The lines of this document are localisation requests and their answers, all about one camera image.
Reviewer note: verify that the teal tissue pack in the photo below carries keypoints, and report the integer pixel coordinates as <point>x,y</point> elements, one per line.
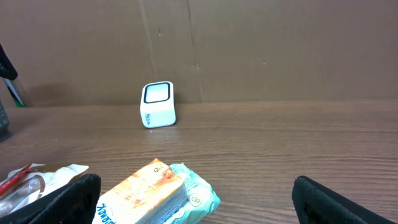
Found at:
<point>158,193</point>

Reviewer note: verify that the red stick packet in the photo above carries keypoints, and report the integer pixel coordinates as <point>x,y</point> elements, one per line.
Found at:
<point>14,178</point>

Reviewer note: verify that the white barcode scanner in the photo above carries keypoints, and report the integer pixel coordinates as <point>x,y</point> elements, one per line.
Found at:
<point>157,107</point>

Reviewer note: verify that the beige snack pouch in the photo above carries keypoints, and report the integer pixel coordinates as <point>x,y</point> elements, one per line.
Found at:
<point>39,181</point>

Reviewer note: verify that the grey plastic mesh basket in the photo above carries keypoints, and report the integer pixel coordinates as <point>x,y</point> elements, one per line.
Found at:
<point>4,125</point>

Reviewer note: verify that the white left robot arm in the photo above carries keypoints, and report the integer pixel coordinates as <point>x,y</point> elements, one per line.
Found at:
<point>7,69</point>

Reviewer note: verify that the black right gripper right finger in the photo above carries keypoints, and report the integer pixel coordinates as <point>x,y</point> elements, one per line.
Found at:
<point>316,204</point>

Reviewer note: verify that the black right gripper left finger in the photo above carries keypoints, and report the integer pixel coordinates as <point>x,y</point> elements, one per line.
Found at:
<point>73,203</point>

